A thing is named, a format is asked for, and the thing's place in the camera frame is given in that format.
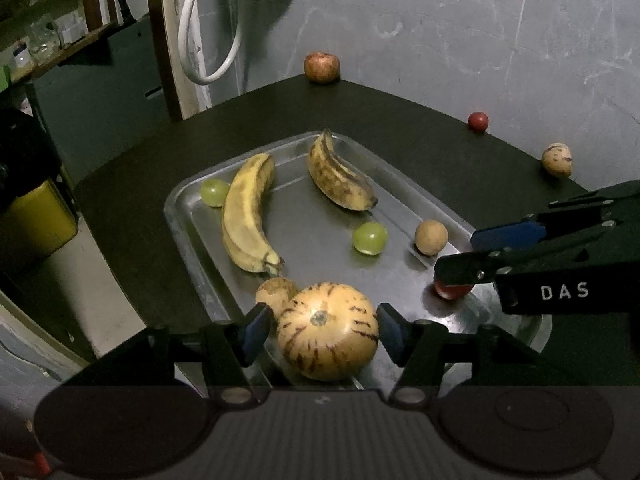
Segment red cherry tomato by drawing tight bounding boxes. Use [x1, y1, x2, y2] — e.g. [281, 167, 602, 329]
[468, 112, 489, 133]
[433, 280, 474, 301]

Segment small brown longan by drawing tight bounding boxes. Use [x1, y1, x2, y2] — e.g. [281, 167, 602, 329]
[255, 276, 299, 324]
[414, 220, 449, 256]

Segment striped pepino melon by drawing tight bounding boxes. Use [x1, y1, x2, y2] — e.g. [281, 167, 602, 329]
[277, 282, 378, 382]
[540, 143, 573, 178]

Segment green grape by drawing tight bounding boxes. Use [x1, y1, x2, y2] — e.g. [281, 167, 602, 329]
[352, 221, 388, 256]
[200, 178, 230, 208]

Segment yellow banana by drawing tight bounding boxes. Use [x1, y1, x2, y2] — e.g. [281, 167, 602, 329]
[221, 153, 283, 276]

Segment spotted brown ripe banana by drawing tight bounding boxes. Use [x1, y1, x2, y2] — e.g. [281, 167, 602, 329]
[307, 129, 378, 211]

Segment metal tray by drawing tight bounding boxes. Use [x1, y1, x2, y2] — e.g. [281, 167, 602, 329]
[164, 132, 552, 351]

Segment black table mat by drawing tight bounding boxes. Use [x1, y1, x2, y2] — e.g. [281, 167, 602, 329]
[75, 76, 582, 332]

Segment yellow jerrycan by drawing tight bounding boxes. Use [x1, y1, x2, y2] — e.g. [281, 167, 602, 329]
[9, 180, 78, 257]

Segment red apple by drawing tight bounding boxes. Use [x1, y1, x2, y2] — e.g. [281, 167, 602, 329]
[304, 51, 341, 84]

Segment grey cabinet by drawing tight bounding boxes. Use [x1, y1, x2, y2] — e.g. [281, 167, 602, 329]
[32, 18, 170, 183]

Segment white hose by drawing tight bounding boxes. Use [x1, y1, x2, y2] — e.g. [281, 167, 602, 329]
[177, 0, 244, 86]

